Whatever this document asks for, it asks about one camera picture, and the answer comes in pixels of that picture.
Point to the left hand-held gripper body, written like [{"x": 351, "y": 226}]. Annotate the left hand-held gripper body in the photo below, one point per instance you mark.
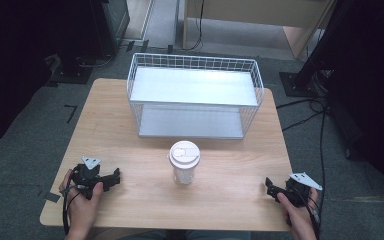
[{"x": 86, "y": 176}]

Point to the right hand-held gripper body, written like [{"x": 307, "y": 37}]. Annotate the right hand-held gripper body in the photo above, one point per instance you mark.
[{"x": 298, "y": 191}]

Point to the white cup with lid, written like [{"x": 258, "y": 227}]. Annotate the white cup with lid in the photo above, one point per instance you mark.
[{"x": 184, "y": 156}]

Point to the person's right hand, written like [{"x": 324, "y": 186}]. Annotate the person's right hand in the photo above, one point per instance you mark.
[{"x": 296, "y": 213}]

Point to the person's left hand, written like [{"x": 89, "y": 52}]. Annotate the person's left hand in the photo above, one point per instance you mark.
[{"x": 81, "y": 206}]

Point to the person's blue trousers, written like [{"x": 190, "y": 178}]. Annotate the person's blue trousers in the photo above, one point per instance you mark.
[{"x": 220, "y": 235}]

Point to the black stand base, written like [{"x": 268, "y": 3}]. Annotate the black stand base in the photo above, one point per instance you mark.
[
  {"x": 70, "y": 74},
  {"x": 296, "y": 85}
]

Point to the black curtain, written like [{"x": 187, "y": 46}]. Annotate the black curtain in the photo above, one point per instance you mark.
[
  {"x": 370, "y": 83},
  {"x": 20, "y": 50}
]

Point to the dark cabinet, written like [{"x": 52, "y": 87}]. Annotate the dark cabinet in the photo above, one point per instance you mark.
[{"x": 111, "y": 23}]

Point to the light wooden desk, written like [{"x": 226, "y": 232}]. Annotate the light wooden desk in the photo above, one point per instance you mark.
[{"x": 260, "y": 11}]

